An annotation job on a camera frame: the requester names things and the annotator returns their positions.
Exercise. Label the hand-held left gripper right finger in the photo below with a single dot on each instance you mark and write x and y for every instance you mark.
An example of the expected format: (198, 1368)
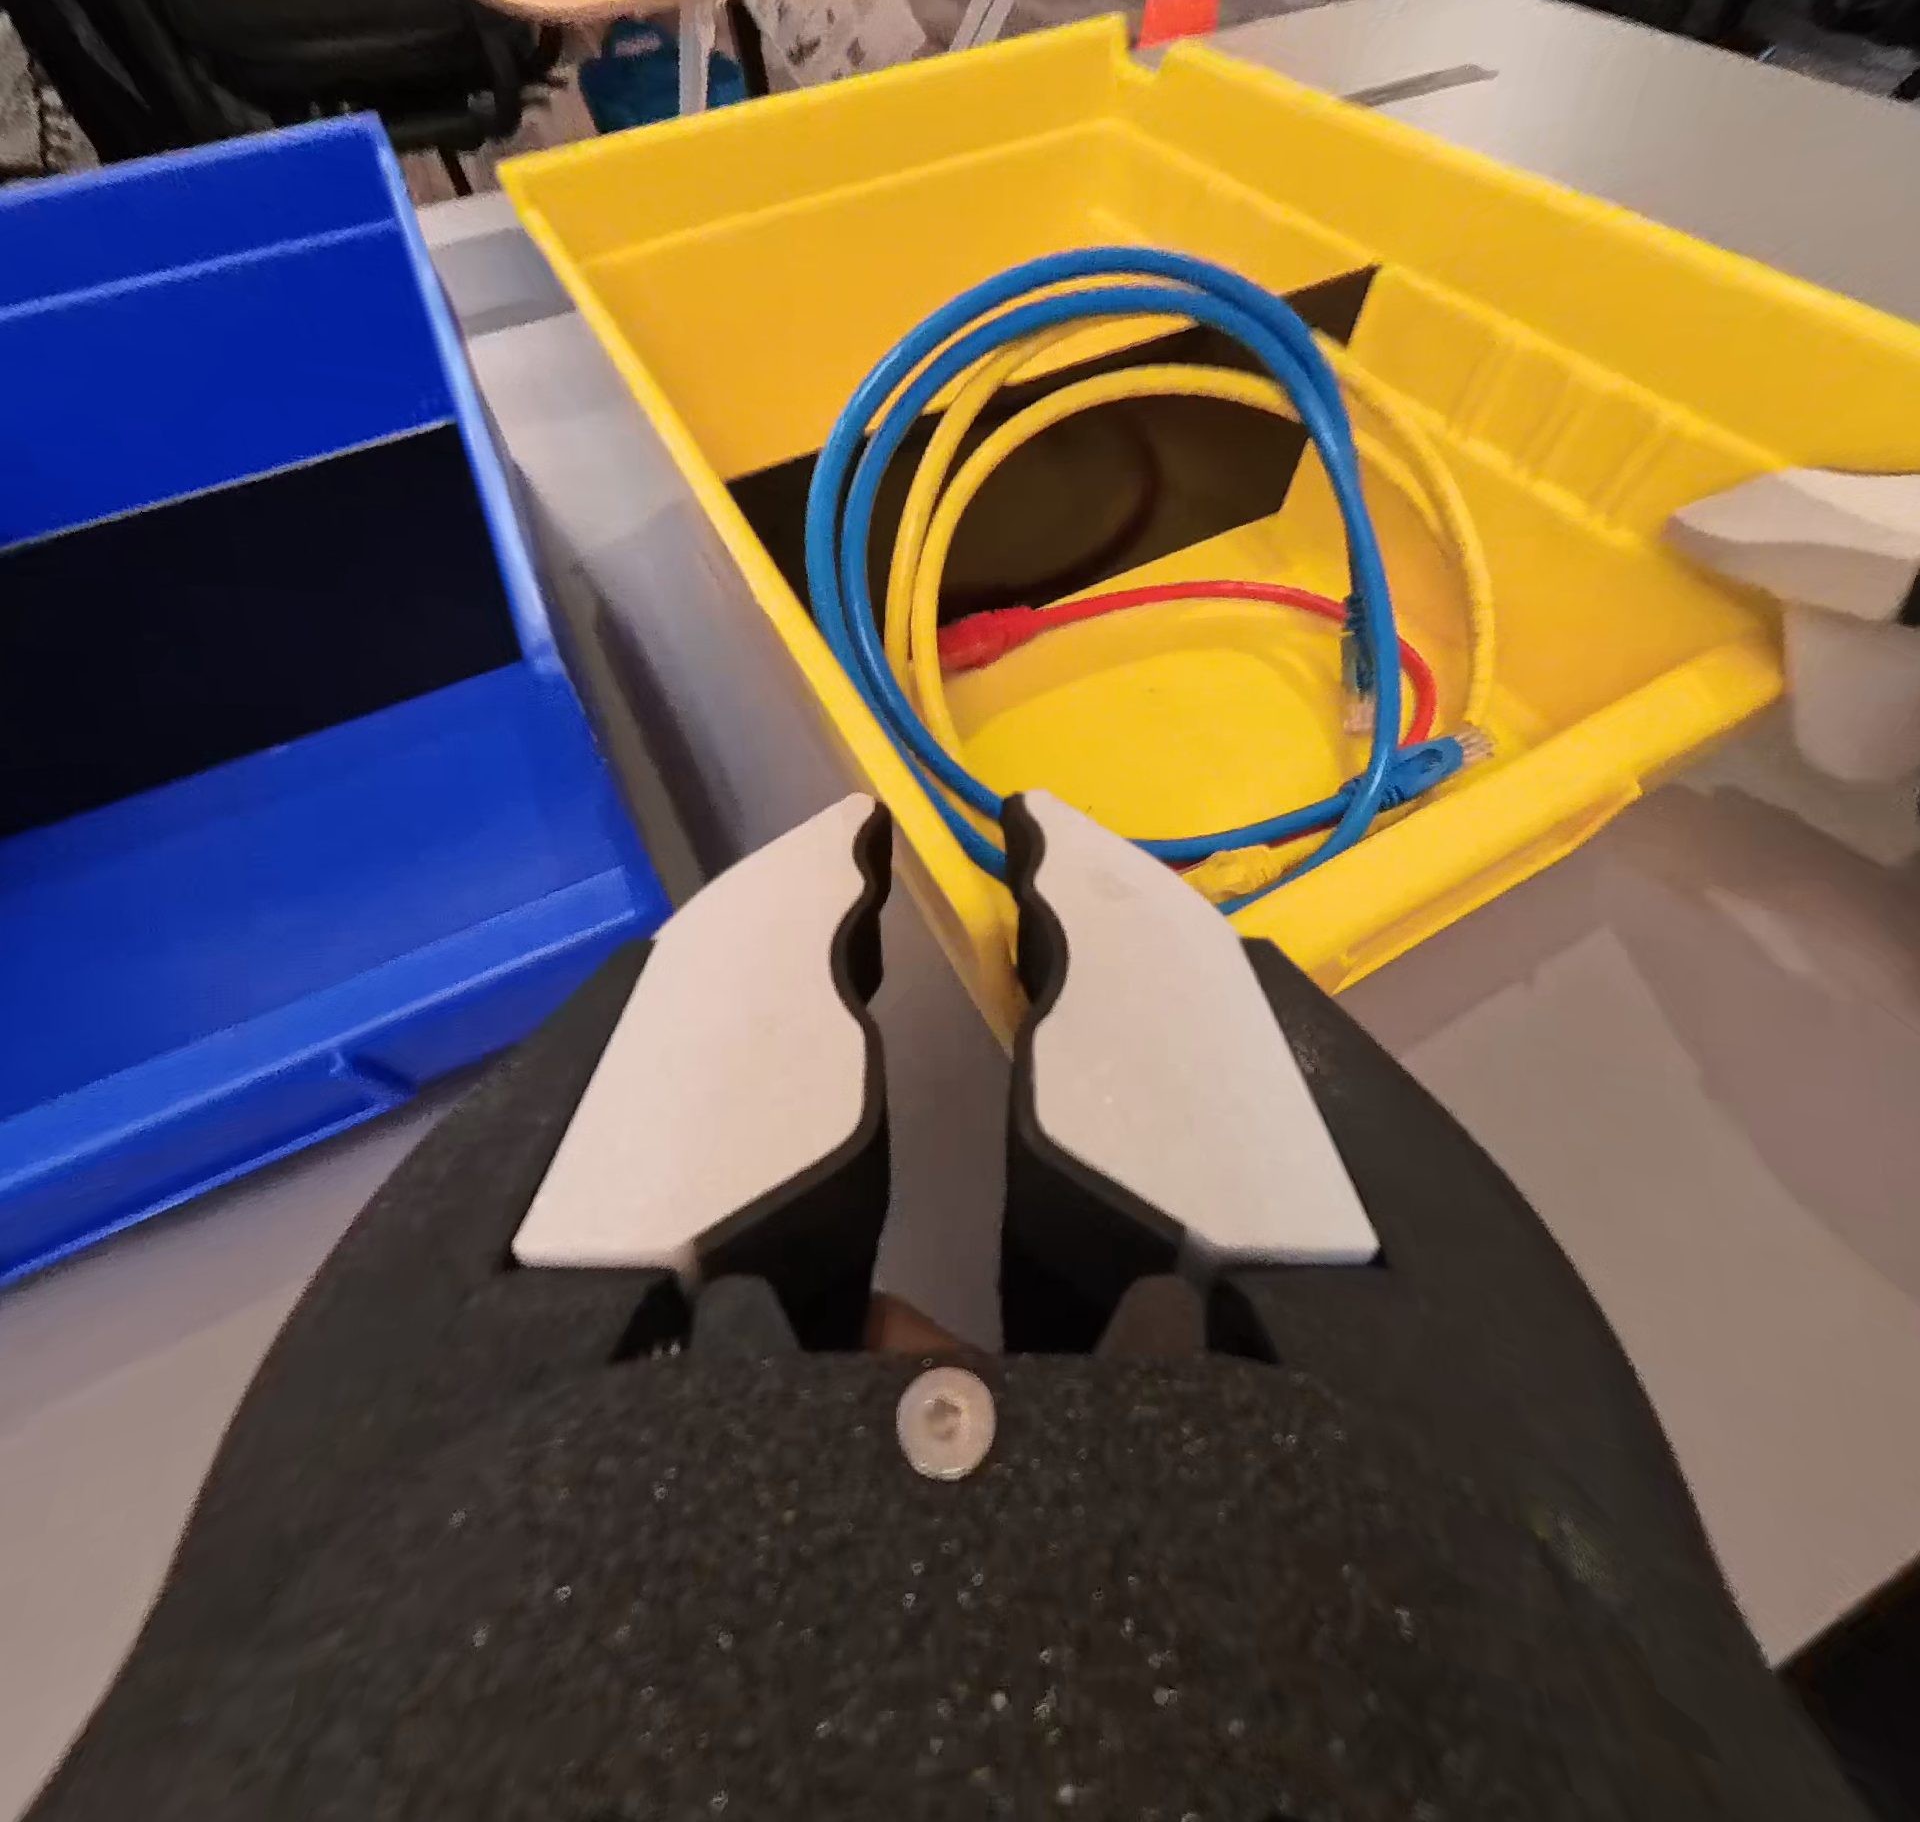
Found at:
(1185, 1088)

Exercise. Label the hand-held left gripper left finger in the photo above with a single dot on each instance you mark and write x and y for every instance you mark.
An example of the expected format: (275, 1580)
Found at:
(704, 1088)

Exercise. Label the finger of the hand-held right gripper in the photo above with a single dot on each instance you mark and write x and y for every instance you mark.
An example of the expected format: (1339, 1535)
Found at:
(1831, 533)

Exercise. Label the yellow plastic bin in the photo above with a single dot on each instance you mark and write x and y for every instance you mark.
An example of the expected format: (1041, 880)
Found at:
(1579, 349)

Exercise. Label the blue plastic bin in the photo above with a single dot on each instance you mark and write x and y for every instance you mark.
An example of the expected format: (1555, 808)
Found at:
(299, 925)

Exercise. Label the black bin divider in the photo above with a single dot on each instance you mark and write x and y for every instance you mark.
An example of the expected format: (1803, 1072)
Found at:
(1054, 487)
(254, 591)

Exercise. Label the blue container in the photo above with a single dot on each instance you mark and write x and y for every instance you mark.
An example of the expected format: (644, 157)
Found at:
(644, 77)

